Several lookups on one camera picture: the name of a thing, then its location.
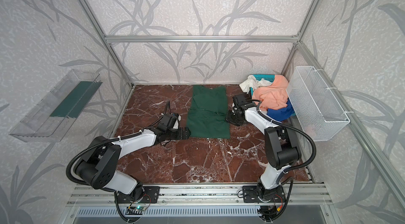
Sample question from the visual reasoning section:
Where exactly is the green t-shirt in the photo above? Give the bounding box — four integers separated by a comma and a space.
187, 86, 231, 139

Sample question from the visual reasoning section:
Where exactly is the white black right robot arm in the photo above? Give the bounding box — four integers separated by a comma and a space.
226, 107, 301, 192

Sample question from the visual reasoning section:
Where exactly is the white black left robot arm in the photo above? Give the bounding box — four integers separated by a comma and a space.
66, 127, 191, 198

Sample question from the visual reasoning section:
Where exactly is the white t-shirt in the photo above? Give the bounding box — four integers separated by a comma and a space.
239, 75, 275, 93

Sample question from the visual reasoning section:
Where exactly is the peach pink t-shirt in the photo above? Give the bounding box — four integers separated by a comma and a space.
252, 75, 289, 111

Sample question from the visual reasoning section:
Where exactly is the blue t-shirt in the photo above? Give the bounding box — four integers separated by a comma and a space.
267, 99, 295, 122

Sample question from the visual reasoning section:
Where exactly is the teal plastic laundry basket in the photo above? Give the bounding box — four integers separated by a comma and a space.
248, 74, 295, 121

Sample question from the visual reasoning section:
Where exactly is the green circuit board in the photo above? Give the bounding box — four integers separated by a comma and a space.
126, 205, 149, 216

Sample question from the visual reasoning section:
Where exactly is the right base wiring bundle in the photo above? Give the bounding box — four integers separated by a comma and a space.
257, 203, 285, 221

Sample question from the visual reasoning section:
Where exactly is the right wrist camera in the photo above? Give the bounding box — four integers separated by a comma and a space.
233, 94, 255, 110

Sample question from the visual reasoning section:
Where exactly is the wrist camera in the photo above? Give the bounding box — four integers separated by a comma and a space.
157, 113, 181, 132
233, 94, 255, 110

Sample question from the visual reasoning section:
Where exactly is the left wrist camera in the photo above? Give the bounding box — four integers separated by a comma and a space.
157, 113, 181, 132

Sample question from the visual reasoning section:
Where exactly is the white wire mesh basket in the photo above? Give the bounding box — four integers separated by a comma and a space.
286, 66, 350, 141

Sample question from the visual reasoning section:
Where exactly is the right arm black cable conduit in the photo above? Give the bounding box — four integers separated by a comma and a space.
256, 99, 317, 221

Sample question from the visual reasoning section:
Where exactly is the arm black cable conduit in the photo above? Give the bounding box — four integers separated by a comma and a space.
65, 100, 171, 223
256, 99, 317, 221

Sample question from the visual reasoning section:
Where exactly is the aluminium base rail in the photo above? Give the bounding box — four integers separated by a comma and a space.
66, 182, 333, 207

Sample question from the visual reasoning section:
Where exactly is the aluminium frame crossbar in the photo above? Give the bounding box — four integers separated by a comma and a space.
104, 35, 297, 43

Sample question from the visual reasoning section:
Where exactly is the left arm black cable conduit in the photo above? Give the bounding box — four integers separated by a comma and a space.
65, 100, 171, 223

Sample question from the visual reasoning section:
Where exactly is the clear acrylic wall shelf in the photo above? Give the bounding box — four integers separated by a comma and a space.
9, 70, 103, 142

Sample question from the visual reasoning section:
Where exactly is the aluminium frame post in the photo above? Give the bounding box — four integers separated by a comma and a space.
77, 0, 134, 87

